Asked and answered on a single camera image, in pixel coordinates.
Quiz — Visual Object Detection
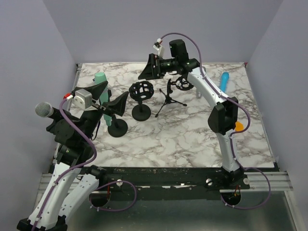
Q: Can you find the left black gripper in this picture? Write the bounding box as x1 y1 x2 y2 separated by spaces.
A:
80 81 128 141

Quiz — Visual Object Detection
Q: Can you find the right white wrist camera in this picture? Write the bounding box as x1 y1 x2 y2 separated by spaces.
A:
153 38 165 58

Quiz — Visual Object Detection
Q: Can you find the black round-base shock mount stand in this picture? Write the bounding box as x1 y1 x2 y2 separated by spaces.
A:
128 81 154 122

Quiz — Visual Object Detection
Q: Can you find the teal microphone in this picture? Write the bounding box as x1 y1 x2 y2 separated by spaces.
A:
94 72 112 126

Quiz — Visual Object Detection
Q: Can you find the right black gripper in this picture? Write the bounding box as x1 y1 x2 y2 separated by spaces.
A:
138 54 177 81

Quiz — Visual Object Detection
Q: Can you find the black tripod shock mount stand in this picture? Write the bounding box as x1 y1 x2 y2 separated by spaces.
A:
155 77 194 117

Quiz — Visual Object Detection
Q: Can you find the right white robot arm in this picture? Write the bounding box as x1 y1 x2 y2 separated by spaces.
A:
138 39 244 189

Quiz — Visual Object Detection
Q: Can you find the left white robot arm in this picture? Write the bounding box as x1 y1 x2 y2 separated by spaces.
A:
17 81 129 231

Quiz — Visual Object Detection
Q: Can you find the black microphone silver grille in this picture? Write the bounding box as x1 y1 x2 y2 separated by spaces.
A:
35 102 56 118

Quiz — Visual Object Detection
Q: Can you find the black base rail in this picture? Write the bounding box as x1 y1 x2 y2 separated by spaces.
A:
72 166 251 202

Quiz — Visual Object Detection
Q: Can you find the blue microphone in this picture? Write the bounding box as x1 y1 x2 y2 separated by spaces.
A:
219 72 230 93

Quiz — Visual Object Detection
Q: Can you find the orange tape measure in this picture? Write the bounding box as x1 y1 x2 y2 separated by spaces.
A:
235 121 244 132

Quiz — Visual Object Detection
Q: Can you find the black round-base clip stand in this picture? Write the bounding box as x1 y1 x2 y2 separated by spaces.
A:
107 115 128 138

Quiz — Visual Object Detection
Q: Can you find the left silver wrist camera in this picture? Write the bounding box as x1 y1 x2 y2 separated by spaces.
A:
64 89 92 111

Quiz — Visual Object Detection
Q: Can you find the grey microphone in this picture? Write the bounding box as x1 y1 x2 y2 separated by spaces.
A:
196 92 202 99

